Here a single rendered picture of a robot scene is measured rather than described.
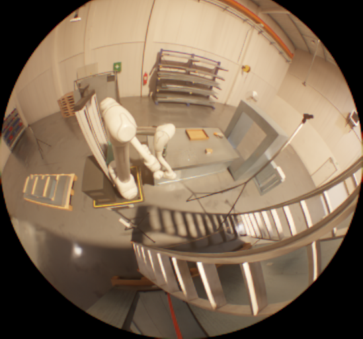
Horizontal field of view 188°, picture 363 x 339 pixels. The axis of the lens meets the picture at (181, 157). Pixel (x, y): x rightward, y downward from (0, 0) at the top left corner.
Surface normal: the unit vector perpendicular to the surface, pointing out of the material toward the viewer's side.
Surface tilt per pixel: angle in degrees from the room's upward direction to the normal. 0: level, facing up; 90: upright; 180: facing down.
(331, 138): 90
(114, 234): 0
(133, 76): 90
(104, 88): 78
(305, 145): 90
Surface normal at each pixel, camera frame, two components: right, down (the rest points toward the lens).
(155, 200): 0.18, -0.62
